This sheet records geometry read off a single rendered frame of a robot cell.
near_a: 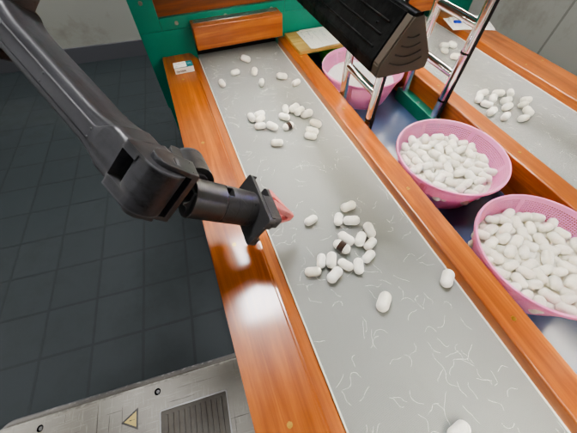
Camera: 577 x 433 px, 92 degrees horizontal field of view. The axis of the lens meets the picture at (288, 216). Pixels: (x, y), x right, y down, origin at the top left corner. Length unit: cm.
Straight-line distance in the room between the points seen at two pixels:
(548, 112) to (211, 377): 119
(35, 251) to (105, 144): 152
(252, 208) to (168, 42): 83
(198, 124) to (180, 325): 87
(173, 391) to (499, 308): 70
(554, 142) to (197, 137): 95
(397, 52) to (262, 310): 43
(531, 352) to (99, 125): 69
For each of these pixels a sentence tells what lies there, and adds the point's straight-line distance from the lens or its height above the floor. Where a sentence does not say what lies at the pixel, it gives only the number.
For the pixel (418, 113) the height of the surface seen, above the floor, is 70.
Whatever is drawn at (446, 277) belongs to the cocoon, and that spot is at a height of 76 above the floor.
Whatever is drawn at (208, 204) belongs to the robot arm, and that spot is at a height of 95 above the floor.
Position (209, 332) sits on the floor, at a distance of 132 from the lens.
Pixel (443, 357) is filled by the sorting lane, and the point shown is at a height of 74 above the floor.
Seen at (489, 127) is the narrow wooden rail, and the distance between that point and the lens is 95.
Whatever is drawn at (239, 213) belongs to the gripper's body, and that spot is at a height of 91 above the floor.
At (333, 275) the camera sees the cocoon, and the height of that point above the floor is 76.
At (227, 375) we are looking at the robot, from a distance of 79.
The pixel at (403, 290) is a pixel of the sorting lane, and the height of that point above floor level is 74.
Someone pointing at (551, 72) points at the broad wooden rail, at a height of 76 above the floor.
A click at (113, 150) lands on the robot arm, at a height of 102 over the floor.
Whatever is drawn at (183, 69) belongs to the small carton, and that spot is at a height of 78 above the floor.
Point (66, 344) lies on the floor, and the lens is 156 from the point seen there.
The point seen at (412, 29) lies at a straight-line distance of 43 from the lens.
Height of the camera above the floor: 125
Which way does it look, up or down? 56 degrees down
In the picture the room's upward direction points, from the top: straight up
